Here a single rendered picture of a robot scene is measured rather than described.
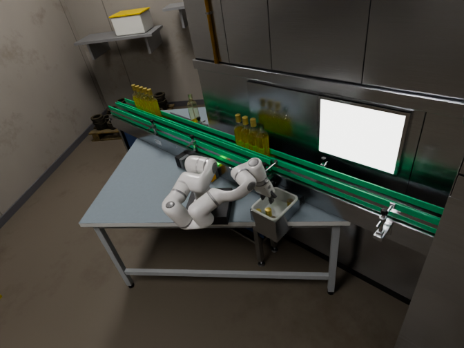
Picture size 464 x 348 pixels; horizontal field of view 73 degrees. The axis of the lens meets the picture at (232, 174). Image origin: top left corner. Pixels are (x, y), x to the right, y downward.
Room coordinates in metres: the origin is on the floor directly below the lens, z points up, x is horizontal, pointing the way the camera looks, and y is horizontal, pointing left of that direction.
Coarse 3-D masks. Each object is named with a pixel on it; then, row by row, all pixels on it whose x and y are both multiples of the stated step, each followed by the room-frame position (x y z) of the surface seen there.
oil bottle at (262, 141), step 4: (264, 132) 1.57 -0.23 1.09; (256, 136) 1.58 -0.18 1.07; (260, 136) 1.55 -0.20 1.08; (264, 136) 1.55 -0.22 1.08; (268, 136) 1.57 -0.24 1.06; (256, 140) 1.58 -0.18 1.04; (260, 140) 1.55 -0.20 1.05; (264, 140) 1.55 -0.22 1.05; (268, 140) 1.57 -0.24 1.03; (260, 144) 1.56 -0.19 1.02; (264, 144) 1.55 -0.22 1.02; (268, 144) 1.57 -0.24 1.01; (260, 148) 1.56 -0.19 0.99; (264, 148) 1.55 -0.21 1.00; (268, 148) 1.57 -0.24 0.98; (260, 152) 1.56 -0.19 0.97; (264, 152) 1.54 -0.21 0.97; (268, 152) 1.56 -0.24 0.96
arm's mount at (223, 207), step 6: (192, 192) 1.49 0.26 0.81; (192, 198) 1.43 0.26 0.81; (222, 204) 1.34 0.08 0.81; (228, 204) 1.33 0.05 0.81; (216, 210) 1.30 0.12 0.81; (222, 210) 1.29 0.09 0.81; (228, 210) 1.29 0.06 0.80; (216, 216) 1.25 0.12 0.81; (222, 216) 1.24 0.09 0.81; (228, 216) 1.27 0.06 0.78; (216, 222) 1.25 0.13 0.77; (222, 222) 1.24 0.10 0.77; (228, 222) 1.24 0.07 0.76
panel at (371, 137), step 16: (320, 112) 1.43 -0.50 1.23; (336, 112) 1.37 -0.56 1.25; (352, 112) 1.31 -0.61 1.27; (368, 112) 1.25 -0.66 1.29; (384, 112) 1.20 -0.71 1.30; (320, 128) 1.43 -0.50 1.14; (336, 128) 1.36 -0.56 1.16; (352, 128) 1.30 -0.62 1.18; (368, 128) 1.24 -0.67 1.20; (384, 128) 1.19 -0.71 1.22; (400, 128) 1.14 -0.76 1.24; (320, 144) 1.43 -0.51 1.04; (336, 144) 1.36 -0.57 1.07; (352, 144) 1.30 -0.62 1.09; (368, 144) 1.24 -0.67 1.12; (384, 144) 1.18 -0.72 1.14; (352, 160) 1.29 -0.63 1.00; (368, 160) 1.23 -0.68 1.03; (384, 160) 1.17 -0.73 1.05
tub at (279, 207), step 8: (280, 192) 1.34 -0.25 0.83; (288, 192) 1.31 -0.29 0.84; (264, 200) 1.31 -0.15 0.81; (280, 200) 1.33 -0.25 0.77; (296, 200) 1.23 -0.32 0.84; (256, 208) 1.26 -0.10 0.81; (264, 208) 1.29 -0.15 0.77; (272, 208) 1.28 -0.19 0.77; (280, 208) 1.27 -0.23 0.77; (288, 208) 1.19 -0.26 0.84; (264, 216) 1.16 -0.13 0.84; (280, 216) 1.14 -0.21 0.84
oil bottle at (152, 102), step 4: (148, 88) 2.42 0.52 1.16; (148, 92) 2.39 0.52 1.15; (152, 96) 2.40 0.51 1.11; (148, 100) 2.39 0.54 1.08; (152, 100) 2.38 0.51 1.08; (156, 100) 2.40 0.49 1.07; (152, 104) 2.37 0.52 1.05; (156, 104) 2.39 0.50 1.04; (152, 108) 2.38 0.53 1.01; (156, 108) 2.38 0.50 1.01; (152, 112) 2.39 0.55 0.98; (156, 112) 2.38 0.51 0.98; (160, 112) 2.40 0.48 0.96; (160, 116) 2.39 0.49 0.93
